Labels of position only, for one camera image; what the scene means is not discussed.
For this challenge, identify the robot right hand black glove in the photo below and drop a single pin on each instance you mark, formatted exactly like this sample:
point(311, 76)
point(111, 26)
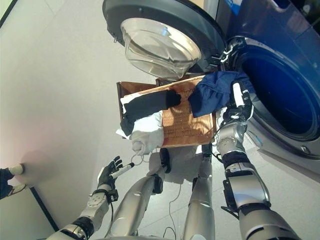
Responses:
point(240, 112)

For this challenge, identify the robot left hand black glove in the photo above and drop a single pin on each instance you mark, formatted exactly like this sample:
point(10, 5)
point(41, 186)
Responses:
point(107, 177)

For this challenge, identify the navy blue garment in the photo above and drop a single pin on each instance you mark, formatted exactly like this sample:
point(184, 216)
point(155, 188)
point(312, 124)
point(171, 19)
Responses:
point(212, 95)

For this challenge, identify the long black garment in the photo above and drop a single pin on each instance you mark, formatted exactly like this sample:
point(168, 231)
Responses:
point(145, 105)

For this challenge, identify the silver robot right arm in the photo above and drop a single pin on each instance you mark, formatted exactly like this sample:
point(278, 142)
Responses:
point(250, 192)

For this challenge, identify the grey front-load washing machine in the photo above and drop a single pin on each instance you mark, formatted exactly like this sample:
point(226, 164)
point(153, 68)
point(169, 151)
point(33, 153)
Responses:
point(287, 37)

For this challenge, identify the round glass washing machine door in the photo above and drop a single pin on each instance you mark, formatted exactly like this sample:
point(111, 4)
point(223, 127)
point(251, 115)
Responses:
point(160, 42)

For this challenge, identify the silver robot left leg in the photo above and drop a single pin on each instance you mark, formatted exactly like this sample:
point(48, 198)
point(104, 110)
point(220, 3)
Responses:
point(135, 200)

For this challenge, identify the silver robot leg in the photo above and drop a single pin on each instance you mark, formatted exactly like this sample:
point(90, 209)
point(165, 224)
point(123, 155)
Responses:
point(135, 200)
point(200, 195)

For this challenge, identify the rectangular wicker laundry tray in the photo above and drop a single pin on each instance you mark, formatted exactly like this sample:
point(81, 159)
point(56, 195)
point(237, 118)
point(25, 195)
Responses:
point(185, 122)

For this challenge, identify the light grey white hoodie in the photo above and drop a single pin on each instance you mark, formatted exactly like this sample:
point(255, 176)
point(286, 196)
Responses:
point(147, 135)

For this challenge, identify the white shoe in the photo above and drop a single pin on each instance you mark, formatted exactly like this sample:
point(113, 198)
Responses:
point(17, 169)
point(17, 189)

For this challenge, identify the dark brown wooden stand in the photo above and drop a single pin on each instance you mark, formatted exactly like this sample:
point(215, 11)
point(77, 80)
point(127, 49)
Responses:
point(130, 88)

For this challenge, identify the silver robot right leg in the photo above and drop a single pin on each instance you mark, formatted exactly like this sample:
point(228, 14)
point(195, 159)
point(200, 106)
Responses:
point(200, 195)

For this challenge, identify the small blue white sticker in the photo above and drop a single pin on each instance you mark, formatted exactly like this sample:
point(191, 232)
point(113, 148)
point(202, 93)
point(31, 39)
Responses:
point(232, 5)

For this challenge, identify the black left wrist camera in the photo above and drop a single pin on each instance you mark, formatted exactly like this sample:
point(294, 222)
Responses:
point(112, 195)

